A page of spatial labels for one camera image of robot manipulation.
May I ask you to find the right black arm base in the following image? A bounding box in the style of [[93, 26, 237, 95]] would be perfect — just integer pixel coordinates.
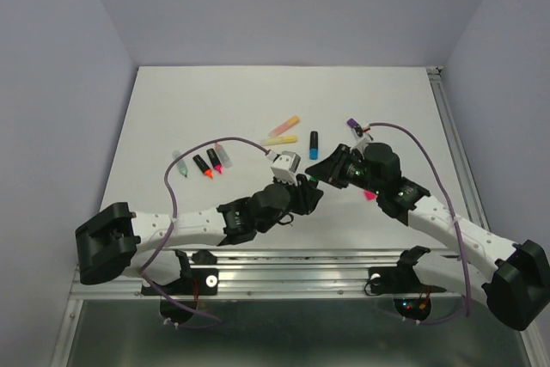
[[364, 246, 444, 324]]

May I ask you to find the pink black highlighter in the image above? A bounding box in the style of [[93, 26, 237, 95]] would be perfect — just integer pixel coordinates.
[[206, 148, 223, 174]]

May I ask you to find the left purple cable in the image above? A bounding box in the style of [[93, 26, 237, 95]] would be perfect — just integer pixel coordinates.
[[139, 136, 280, 328]]

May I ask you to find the orange cap clear highlighter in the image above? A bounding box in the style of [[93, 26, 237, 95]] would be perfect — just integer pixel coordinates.
[[214, 143, 233, 168]]

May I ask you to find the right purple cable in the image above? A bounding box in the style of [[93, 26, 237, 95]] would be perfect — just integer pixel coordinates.
[[363, 121, 474, 327]]

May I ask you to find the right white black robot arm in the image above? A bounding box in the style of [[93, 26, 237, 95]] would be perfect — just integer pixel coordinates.
[[306, 143, 549, 331]]

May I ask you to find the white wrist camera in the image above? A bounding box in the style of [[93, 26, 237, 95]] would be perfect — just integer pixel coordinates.
[[266, 150, 301, 186], [353, 125, 373, 153]]

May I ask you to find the aluminium front rail frame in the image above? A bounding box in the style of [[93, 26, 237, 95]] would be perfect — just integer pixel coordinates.
[[69, 249, 465, 301]]

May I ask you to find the peach clear highlighter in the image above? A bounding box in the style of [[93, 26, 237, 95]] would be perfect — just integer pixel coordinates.
[[268, 116, 300, 138]]

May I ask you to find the purple cap black highlighter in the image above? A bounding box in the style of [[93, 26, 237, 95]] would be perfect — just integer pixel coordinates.
[[346, 118, 364, 136]]

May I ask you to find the mint green clear highlighter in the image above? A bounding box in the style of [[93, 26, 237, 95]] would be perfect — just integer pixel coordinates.
[[172, 150, 188, 178]]

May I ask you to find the yellow clear highlighter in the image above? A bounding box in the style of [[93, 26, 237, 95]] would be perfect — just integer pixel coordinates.
[[260, 135, 298, 147]]

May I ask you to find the aluminium right side rail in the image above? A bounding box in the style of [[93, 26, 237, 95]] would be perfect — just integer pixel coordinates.
[[426, 66, 490, 230]]

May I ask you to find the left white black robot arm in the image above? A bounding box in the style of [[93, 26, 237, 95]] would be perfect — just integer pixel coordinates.
[[75, 174, 324, 293]]

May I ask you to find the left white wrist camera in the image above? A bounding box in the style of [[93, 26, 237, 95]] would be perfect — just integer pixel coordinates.
[[266, 150, 301, 186]]

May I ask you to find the purple cable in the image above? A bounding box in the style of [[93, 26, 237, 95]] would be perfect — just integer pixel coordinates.
[[363, 121, 474, 327], [139, 136, 280, 328]]

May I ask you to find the blue cap black highlighter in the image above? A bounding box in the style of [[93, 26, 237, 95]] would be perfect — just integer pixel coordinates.
[[309, 131, 319, 160]]

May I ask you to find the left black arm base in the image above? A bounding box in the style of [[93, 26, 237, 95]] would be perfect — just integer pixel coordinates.
[[147, 249, 219, 297]]

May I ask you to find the orange black highlighter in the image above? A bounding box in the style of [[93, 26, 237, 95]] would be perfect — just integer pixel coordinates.
[[192, 155, 213, 179]]

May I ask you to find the pink highlighter cap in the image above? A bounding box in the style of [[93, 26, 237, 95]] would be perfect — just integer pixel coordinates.
[[364, 191, 377, 201]]

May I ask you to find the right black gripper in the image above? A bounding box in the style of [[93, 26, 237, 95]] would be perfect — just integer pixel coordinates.
[[308, 141, 383, 194]]

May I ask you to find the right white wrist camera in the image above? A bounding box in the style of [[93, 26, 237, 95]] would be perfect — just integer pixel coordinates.
[[353, 125, 373, 153]]

